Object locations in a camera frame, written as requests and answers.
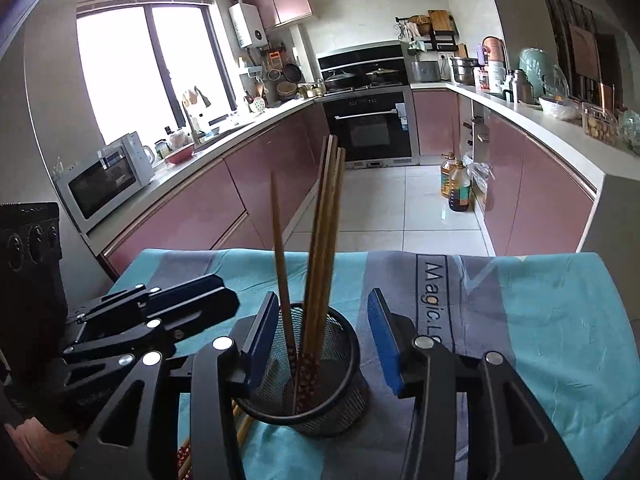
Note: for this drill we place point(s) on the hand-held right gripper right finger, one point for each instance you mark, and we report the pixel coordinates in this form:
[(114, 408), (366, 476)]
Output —
[(384, 345)]

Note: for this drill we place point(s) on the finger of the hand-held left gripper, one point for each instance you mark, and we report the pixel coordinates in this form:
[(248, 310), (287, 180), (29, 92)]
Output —
[(192, 287), (200, 315)]

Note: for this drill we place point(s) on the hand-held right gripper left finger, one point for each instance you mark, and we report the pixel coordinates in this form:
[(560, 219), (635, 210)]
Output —
[(264, 332)]

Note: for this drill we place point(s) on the black mesh utensil holder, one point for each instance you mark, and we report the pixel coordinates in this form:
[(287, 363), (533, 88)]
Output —
[(330, 410)]

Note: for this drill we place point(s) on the pink lower cabinets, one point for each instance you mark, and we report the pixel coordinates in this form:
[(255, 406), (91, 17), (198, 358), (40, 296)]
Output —
[(530, 190), (210, 195)]

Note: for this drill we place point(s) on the white microwave oven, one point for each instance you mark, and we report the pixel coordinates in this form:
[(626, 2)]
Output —
[(100, 187)]

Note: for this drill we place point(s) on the red basin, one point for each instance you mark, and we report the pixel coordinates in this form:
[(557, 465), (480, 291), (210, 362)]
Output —
[(179, 154)]

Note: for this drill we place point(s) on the teal and grey tablecloth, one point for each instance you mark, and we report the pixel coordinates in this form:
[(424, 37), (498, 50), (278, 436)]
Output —
[(525, 335)]

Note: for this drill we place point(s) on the sink faucet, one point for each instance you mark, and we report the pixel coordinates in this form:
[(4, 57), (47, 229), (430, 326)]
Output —
[(189, 120)]

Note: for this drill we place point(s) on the cooking oil bottle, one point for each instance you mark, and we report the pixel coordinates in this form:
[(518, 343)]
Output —
[(460, 187), (448, 177)]

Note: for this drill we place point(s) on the clear plastic bag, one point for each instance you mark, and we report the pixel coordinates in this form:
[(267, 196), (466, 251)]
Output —
[(477, 177)]

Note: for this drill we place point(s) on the polka dot cup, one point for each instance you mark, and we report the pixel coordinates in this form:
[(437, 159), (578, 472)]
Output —
[(257, 105)]

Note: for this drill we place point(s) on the black built-in oven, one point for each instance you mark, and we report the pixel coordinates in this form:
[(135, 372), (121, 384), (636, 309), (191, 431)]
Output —
[(367, 125)]

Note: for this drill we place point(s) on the kitchen window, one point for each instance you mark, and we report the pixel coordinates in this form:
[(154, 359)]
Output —
[(125, 70)]

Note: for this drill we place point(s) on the hanging frying pan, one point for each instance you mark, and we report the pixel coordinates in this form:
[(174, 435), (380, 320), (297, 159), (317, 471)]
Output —
[(292, 73)]

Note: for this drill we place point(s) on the black lidded pot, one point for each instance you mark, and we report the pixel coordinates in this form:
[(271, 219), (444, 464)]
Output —
[(384, 77), (340, 81)]

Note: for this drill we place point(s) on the white water heater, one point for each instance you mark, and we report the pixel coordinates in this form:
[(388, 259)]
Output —
[(246, 25)]

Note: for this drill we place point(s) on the black range hood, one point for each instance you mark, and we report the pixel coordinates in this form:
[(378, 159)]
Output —
[(360, 62)]

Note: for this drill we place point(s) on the steel stock pot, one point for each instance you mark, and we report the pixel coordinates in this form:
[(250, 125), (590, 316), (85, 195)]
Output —
[(465, 70)]

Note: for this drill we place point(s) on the steel thermos bottle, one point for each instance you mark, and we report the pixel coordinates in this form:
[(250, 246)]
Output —
[(521, 87)]

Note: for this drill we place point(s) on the pink upper cabinet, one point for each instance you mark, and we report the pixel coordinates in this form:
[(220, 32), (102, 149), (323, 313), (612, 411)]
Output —
[(282, 0)]

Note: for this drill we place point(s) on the clear plastic snack container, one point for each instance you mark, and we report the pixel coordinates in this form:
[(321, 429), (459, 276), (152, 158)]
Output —
[(600, 127)]

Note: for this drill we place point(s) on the mint green appliance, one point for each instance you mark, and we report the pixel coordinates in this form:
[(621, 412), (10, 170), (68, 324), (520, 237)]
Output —
[(534, 67)]

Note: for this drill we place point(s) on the copper cup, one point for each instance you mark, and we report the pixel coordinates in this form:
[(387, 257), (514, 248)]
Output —
[(606, 96)]

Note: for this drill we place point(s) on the wall rack with cutting boards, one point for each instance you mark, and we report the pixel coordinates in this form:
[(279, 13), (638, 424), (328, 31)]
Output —
[(432, 27)]

